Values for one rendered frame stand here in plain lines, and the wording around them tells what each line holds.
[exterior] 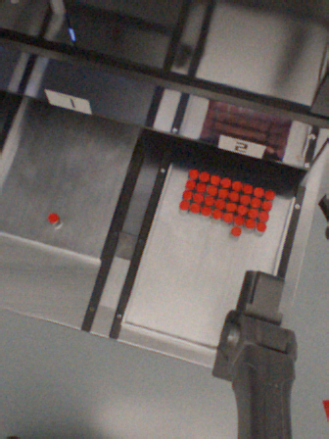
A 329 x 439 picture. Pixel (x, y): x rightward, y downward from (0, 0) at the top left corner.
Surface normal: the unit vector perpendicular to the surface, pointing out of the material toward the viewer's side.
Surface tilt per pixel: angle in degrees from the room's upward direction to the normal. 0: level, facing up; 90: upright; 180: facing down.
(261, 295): 8
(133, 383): 0
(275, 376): 44
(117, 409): 0
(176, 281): 0
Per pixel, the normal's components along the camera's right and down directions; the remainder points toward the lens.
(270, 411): 0.29, -0.79
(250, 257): 0.00, -0.25
